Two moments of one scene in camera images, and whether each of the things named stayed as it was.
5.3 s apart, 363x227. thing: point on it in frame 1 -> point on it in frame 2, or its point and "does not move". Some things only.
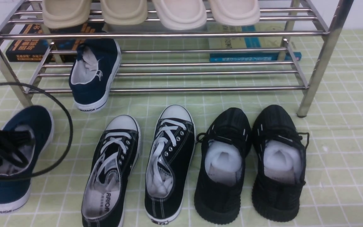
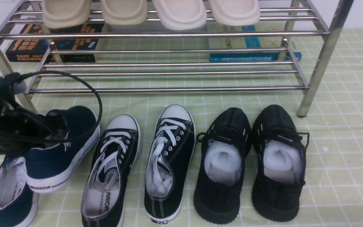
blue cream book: (226, 42) does not move
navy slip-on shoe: (92, 72) -> (47, 167)
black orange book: (48, 51) does not move
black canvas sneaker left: (115, 157) does not move
